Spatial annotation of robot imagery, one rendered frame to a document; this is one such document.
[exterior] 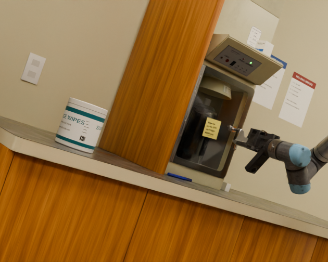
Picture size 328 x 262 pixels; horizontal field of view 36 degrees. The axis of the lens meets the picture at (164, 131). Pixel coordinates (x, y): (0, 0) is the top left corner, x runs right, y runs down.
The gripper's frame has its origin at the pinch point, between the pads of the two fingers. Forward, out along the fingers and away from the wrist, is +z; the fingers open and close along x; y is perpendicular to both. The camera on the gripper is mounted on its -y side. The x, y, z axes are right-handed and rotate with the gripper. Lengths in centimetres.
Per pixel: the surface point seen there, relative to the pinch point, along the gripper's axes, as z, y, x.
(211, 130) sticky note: 4.4, 1.5, 10.8
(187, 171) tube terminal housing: 5.6, -17.3, 14.8
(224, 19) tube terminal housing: 5.7, 44.2, 22.1
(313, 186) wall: 49, -4, -118
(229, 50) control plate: -2.5, 32.0, 21.2
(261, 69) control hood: -1.8, 31.5, 1.9
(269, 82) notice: 49, 41, -54
